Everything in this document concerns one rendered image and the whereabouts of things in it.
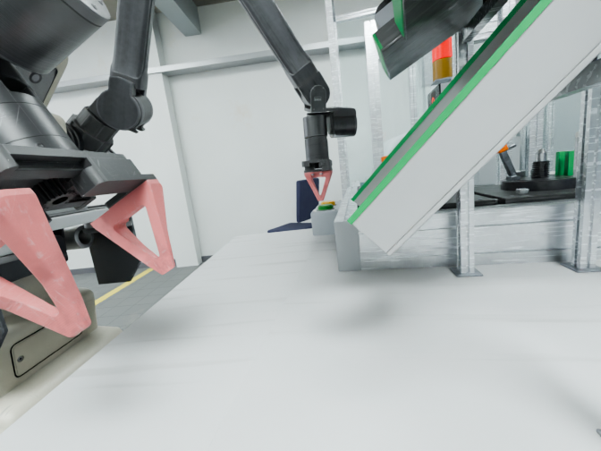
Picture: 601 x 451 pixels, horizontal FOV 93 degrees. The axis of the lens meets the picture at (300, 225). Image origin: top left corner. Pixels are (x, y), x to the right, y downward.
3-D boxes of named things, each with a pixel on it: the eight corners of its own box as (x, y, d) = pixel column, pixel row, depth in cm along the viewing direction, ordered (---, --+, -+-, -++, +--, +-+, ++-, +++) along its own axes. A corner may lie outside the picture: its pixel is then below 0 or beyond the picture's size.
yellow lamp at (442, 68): (435, 79, 75) (435, 59, 74) (430, 84, 80) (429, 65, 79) (455, 75, 74) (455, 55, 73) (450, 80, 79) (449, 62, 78)
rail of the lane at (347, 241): (338, 271, 56) (333, 217, 54) (349, 207, 142) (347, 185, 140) (367, 270, 55) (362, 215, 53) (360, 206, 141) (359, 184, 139)
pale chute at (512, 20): (376, 221, 37) (350, 199, 38) (385, 206, 49) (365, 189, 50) (584, -1, 26) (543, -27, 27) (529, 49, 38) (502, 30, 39)
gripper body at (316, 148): (333, 167, 75) (330, 138, 74) (329, 166, 65) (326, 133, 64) (308, 169, 76) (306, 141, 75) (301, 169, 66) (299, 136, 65)
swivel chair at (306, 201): (327, 258, 344) (319, 176, 326) (318, 275, 293) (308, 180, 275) (283, 259, 360) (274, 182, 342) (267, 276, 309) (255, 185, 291)
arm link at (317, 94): (302, 86, 69) (310, 85, 61) (348, 84, 71) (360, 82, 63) (304, 137, 74) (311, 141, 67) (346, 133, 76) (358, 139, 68)
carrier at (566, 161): (505, 208, 53) (506, 140, 50) (460, 195, 76) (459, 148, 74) (666, 196, 48) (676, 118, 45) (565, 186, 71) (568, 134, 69)
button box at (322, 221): (312, 236, 71) (309, 212, 70) (322, 220, 92) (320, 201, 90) (341, 234, 70) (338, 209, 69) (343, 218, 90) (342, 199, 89)
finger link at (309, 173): (335, 198, 76) (333, 162, 74) (333, 200, 69) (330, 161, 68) (310, 199, 77) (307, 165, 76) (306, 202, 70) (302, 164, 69)
